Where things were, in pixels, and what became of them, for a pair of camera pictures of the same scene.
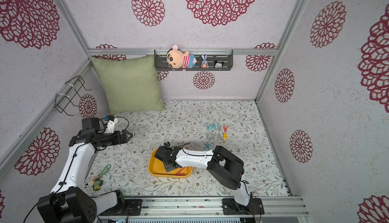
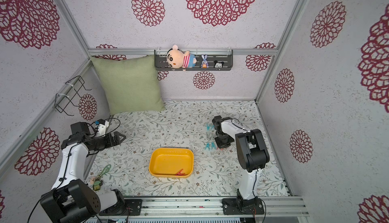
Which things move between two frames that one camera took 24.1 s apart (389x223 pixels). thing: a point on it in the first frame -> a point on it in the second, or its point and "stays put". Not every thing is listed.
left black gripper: [118, 140] stays put
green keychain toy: [96, 181] stays put
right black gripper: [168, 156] -> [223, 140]
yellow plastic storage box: [156, 168] stays put
